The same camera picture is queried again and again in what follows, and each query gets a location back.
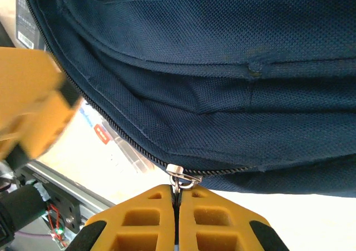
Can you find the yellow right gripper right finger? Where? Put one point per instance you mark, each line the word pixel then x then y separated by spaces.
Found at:
pixel 217 214

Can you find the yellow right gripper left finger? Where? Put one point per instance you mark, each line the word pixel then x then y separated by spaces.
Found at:
pixel 139 214

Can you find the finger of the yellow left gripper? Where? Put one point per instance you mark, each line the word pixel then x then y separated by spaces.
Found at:
pixel 30 95

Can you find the small black labelled box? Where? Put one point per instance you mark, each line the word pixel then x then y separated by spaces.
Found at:
pixel 26 20

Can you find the silver pack with red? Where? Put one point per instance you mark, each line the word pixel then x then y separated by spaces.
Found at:
pixel 116 142

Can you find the navy blue backpack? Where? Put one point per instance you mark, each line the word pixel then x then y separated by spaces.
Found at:
pixel 222 67

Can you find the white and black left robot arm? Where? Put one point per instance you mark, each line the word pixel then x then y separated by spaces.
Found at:
pixel 19 206

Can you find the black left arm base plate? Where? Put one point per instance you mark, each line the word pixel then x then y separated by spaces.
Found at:
pixel 66 212

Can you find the aluminium rail frame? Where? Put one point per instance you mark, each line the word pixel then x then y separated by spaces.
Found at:
pixel 55 182

